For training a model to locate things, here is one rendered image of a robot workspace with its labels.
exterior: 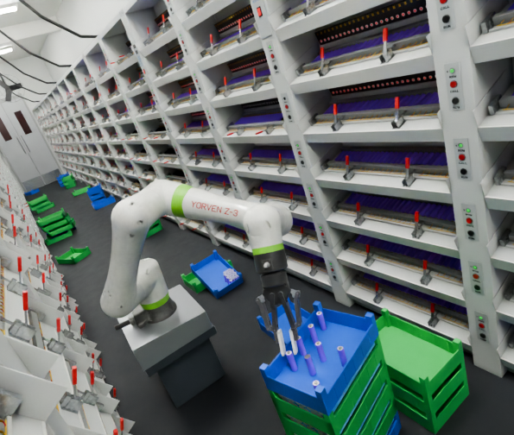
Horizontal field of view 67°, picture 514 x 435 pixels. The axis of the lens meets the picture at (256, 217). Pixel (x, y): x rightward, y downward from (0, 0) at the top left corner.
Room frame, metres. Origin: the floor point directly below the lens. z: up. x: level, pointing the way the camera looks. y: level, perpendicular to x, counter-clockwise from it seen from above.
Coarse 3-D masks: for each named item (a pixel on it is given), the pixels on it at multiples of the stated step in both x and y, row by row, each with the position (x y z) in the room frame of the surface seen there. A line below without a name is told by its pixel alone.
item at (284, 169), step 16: (256, 144) 2.21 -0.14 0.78; (272, 144) 2.07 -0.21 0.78; (288, 144) 1.95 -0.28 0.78; (240, 160) 2.18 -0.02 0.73; (256, 160) 2.06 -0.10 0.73; (272, 160) 1.92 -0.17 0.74; (288, 160) 1.81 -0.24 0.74; (256, 176) 1.99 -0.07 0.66; (272, 176) 1.84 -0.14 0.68; (288, 176) 1.72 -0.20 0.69
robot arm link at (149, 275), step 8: (144, 264) 1.43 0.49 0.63; (152, 264) 1.43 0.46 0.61; (144, 272) 1.39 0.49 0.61; (152, 272) 1.41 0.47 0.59; (160, 272) 1.45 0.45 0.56; (144, 280) 1.37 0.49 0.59; (152, 280) 1.39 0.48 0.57; (160, 280) 1.43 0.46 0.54; (144, 288) 1.35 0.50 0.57; (152, 288) 1.39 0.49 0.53; (160, 288) 1.41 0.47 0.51; (152, 296) 1.39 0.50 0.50; (160, 296) 1.40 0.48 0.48; (168, 296) 1.45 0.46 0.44; (144, 304) 1.40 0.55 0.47; (152, 304) 1.39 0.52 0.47; (160, 304) 1.40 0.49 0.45
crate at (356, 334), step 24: (312, 312) 1.01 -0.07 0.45; (336, 312) 0.98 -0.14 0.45; (336, 336) 0.93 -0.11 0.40; (360, 336) 0.90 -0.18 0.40; (288, 360) 0.90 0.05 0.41; (312, 360) 0.87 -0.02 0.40; (336, 360) 0.84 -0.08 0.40; (360, 360) 0.81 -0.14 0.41; (288, 384) 0.82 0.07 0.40; (312, 384) 0.79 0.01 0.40; (336, 384) 0.72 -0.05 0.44; (312, 408) 0.72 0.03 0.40
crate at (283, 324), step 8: (280, 312) 1.67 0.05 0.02; (304, 312) 1.58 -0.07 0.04; (280, 320) 1.63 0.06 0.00; (288, 320) 1.61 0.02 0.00; (304, 320) 1.57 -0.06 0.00; (264, 328) 1.56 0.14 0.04; (280, 328) 1.57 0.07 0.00; (288, 328) 1.55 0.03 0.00; (272, 336) 1.51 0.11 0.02; (288, 336) 1.50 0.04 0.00
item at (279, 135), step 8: (240, 112) 2.25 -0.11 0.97; (232, 120) 2.22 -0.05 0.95; (224, 128) 2.19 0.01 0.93; (224, 136) 2.15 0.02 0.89; (232, 136) 2.06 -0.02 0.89; (240, 136) 1.99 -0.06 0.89; (248, 136) 1.93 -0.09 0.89; (256, 136) 1.87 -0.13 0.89; (264, 136) 1.80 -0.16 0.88; (272, 136) 1.75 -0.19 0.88; (280, 136) 1.70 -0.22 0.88; (288, 136) 1.65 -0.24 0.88
